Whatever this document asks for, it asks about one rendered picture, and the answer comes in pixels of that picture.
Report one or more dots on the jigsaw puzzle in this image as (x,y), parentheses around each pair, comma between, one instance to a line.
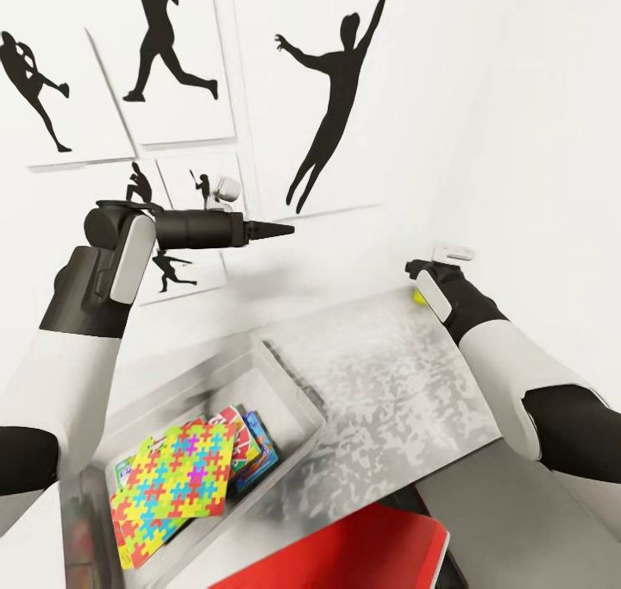
(146,537)
(186,477)

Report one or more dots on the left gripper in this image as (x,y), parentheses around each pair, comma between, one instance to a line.
(210,229)

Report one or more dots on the toy box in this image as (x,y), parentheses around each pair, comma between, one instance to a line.
(245,374)

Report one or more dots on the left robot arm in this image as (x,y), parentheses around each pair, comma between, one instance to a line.
(53,412)

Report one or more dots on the tennis ball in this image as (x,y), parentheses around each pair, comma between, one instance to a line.
(417,297)

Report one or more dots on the board game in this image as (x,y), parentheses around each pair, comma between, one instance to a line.
(124,468)
(245,453)
(264,464)

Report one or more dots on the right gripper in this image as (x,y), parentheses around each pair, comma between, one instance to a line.
(416,266)

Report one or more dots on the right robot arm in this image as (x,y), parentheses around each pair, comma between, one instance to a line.
(544,410)

